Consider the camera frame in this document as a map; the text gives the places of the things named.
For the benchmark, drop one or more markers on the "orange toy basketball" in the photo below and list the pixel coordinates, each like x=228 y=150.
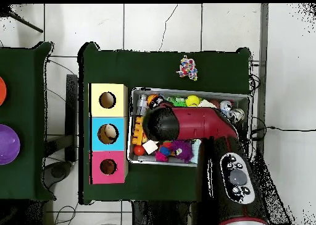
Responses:
x=151 y=98

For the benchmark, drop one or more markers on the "light teal waffle cloth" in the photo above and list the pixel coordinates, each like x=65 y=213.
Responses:
x=196 y=149

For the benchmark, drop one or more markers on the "wooden cube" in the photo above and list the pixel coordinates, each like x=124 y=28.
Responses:
x=150 y=146

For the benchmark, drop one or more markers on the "orange building block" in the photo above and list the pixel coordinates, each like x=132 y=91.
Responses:
x=137 y=134

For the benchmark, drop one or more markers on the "large yellow ball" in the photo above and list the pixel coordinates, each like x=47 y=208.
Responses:
x=192 y=101

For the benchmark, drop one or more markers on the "cream waffle cloth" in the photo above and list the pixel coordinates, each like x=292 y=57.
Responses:
x=206 y=103

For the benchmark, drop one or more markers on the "orange bowl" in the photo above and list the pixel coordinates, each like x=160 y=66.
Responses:
x=2 y=91

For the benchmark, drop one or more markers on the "purple bowl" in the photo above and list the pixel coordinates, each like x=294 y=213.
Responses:
x=8 y=144

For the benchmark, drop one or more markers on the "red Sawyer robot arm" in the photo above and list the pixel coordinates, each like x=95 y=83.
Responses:
x=209 y=126

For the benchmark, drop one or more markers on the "multicolour patterned cloth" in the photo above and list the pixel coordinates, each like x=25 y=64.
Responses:
x=187 y=69

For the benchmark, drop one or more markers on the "wooden box with three holes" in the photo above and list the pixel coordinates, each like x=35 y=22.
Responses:
x=108 y=113

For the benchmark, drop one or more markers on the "green spiky ball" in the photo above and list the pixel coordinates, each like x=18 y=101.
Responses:
x=178 y=101

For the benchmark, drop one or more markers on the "clear mesh bin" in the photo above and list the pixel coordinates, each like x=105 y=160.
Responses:
x=138 y=158

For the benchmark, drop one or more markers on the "dark green side table cloth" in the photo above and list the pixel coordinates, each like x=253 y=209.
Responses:
x=24 y=136

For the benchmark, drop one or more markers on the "purple spiky toy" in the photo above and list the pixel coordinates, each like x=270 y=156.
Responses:
x=182 y=148

